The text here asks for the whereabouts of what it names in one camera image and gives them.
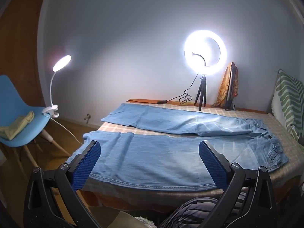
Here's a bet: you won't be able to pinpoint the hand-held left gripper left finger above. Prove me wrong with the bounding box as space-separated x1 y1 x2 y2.
23 140 101 228

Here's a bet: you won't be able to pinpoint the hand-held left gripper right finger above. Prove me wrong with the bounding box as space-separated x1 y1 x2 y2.
159 140 277 228

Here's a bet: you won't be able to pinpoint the blue denim pants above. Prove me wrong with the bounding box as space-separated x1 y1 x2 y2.
83 103 290 192

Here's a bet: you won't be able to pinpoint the person's dark striped clothing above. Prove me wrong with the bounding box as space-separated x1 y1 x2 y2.
158 191 250 228

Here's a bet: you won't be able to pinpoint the checkered bed blanket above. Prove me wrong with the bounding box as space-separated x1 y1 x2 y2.
68 98 304 209

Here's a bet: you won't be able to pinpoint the black mini tripod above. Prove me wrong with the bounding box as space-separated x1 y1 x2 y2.
194 75 207 111

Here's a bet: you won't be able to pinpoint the dark upright board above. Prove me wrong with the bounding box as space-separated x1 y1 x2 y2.
224 65 238 111

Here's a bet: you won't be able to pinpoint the orange patterned scarf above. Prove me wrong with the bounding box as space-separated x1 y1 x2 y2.
211 62 239 108

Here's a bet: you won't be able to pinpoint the pale yellow cloth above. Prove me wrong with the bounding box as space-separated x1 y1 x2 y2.
0 111 35 140

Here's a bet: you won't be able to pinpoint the white fluffy rug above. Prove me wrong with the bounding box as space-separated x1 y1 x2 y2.
135 216 158 228

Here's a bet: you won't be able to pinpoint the blue plastic chair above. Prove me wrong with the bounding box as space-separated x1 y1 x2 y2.
0 75 72 179

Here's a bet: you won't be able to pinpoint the green striped pillow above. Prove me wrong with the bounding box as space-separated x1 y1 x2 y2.
271 69 304 145

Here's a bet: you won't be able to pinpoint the white clip-on desk lamp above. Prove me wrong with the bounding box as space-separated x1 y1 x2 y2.
42 55 72 118

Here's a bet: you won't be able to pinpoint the wooden door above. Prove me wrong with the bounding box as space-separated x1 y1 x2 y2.
0 0 49 107

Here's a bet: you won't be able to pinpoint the white lamp cable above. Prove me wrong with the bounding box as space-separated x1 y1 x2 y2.
49 116 84 146

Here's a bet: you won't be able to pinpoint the black ring light cable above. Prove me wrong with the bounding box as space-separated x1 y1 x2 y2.
127 72 199 105

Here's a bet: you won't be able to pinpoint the round ring light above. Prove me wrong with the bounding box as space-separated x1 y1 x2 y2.
184 30 228 68

